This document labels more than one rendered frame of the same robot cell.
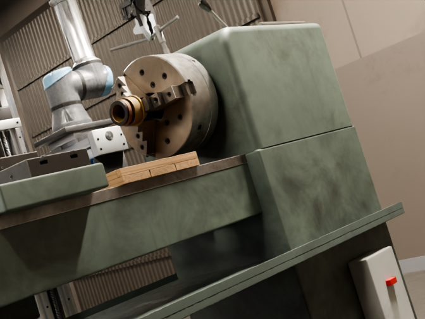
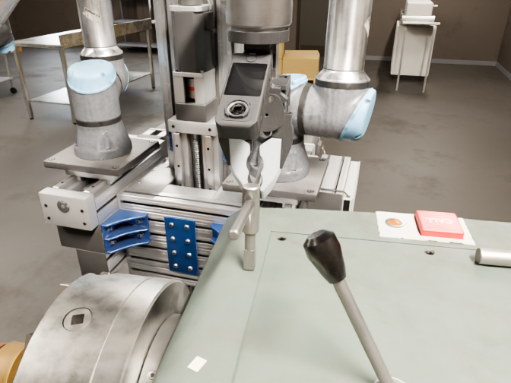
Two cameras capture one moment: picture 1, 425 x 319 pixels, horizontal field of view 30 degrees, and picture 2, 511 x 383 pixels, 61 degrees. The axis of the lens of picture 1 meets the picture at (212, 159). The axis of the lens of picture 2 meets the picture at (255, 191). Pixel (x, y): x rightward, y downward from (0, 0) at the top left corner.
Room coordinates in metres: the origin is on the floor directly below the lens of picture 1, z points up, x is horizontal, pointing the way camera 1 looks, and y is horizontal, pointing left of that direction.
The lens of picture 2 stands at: (2.38, -0.37, 1.61)
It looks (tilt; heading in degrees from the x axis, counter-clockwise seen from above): 27 degrees down; 60
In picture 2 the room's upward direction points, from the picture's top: straight up
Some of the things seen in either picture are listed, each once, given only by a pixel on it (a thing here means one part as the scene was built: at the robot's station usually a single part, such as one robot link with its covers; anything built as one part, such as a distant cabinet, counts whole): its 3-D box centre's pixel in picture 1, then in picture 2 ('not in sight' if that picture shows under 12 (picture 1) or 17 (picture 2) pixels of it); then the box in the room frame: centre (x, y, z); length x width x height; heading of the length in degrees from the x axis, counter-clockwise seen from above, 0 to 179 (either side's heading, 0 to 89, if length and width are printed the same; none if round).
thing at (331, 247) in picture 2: (204, 6); (325, 254); (2.59, -0.13, 1.38); 0.04 x 0.03 x 0.05; 140
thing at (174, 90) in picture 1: (166, 97); not in sight; (2.30, 0.07, 1.09); 0.12 x 0.11 x 0.05; 50
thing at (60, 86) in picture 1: (62, 87); (283, 104); (2.93, 0.45, 1.33); 0.13 x 0.12 x 0.14; 127
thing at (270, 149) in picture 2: (147, 29); (272, 161); (2.67, 0.08, 1.38); 0.06 x 0.03 x 0.09; 50
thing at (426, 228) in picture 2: not in sight; (438, 226); (2.91, -0.02, 1.26); 0.06 x 0.06 x 0.02; 50
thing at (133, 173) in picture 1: (117, 183); not in sight; (2.20, 0.27, 0.89); 0.36 x 0.30 x 0.04; 50
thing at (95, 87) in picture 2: not in sight; (94, 89); (2.58, 0.82, 1.33); 0.13 x 0.12 x 0.14; 66
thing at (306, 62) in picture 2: not in sight; (283, 58); (6.30, 5.57, 0.36); 1.28 x 1.03 x 0.72; 134
